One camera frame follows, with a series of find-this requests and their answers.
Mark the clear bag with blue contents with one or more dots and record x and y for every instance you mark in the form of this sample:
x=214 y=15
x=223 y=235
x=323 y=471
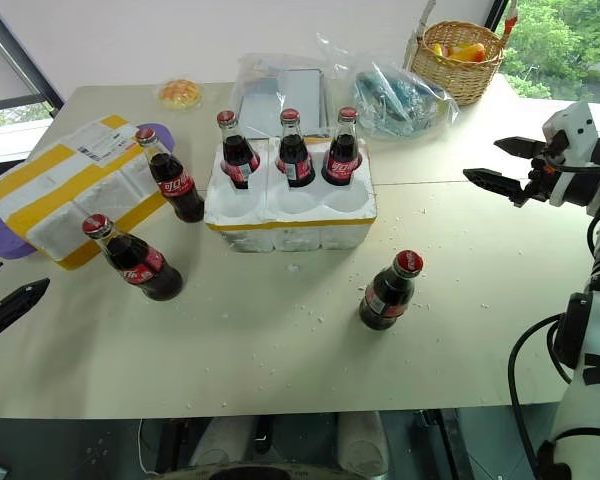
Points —
x=395 y=102

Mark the clear plastic bag with tray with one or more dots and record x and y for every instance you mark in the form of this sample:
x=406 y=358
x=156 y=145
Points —
x=295 y=92

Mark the woven wicker basket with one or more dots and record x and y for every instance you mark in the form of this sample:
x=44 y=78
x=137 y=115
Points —
x=455 y=80

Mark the white foam bottle tray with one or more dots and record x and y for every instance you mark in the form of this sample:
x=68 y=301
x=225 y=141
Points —
x=290 y=220

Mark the cola bottle white barcode label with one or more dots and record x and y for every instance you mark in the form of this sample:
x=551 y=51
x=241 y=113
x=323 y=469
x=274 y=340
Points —
x=387 y=295
x=294 y=152

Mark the orange bread in clear pack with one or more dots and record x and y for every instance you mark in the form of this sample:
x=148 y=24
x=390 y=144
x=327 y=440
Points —
x=180 y=93

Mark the orange yellow fruit pieces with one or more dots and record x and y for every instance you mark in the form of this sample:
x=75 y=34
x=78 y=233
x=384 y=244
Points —
x=467 y=52

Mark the cola bottle plain red label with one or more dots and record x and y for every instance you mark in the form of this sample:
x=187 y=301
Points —
x=239 y=156
x=140 y=267

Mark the white foam lid yellow tape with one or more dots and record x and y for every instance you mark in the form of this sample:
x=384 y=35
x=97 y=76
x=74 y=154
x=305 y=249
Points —
x=70 y=195

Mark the white rounded shape under table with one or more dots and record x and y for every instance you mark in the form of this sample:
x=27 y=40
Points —
x=361 y=442
x=222 y=442

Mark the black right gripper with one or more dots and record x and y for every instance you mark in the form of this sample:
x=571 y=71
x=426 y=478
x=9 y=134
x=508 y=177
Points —
x=547 y=167

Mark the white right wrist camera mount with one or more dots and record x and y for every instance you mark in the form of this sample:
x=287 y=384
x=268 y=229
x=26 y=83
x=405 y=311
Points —
x=577 y=140

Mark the cola bottle white script label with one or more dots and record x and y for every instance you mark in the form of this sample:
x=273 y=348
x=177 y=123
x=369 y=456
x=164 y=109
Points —
x=344 y=150
x=172 y=182

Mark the dark window frame bar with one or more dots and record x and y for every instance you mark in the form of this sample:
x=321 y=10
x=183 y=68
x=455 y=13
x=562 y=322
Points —
x=20 y=55

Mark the purple flat board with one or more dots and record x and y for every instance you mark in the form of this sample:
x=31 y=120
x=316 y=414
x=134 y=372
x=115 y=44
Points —
x=5 y=241

